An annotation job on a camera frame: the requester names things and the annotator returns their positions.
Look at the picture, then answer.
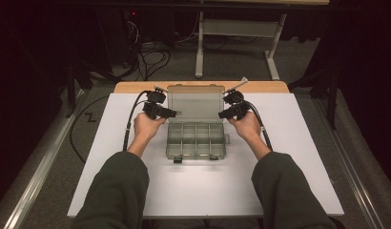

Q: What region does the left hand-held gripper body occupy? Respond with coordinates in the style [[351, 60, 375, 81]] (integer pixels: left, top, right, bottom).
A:
[[142, 85, 169, 120]]

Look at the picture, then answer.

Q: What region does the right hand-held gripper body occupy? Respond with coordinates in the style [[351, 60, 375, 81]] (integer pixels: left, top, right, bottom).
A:
[[221, 76, 251, 121]]

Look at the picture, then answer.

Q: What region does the transparent grey compartment box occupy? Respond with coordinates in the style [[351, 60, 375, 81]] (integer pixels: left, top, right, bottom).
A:
[[165, 84, 231, 161]]

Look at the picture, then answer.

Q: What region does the person's right hand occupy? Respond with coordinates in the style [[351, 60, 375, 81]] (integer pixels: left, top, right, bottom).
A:
[[228, 113, 263, 143]]

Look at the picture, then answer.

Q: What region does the person's left hand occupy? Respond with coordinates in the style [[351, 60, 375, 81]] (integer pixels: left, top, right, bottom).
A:
[[133, 112, 168, 142]]

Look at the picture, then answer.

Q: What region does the wooden table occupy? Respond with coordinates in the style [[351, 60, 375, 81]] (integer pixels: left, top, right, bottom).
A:
[[113, 80, 291, 94]]

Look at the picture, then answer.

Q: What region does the white work board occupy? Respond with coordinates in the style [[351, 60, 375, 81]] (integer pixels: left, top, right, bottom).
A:
[[67, 93, 345, 219]]

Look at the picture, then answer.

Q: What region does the black metal stand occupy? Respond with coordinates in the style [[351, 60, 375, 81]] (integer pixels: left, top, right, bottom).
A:
[[64, 60, 93, 119], [288, 68, 340, 131]]

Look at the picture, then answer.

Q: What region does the right hand-held gripper black cable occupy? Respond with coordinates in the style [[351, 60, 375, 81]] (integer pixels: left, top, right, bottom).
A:
[[244, 99, 274, 152]]

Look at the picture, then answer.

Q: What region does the hand-held gripper black cable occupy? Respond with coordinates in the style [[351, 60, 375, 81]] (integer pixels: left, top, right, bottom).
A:
[[244, 99, 274, 152], [122, 90, 152, 152]]

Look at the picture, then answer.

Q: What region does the left hand-held gripper black cable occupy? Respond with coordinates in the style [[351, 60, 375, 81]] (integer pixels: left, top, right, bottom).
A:
[[122, 90, 152, 152]]

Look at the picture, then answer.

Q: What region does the bundle of black cables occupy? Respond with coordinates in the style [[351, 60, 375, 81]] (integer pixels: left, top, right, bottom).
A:
[[120, 18, 173, 82]]

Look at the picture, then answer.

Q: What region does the white metal desk frame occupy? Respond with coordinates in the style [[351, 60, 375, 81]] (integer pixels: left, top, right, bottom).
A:
[[195, 10, 288, 81]]

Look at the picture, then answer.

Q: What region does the black floor cable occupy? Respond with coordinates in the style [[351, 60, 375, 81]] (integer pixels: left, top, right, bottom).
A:
[[69, 94, 111, 164]]

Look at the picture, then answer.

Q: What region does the aluminium floor rail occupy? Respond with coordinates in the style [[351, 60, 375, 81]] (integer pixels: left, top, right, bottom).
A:
[[2, 89, 90, 229], [314, 94, 382, 229]]

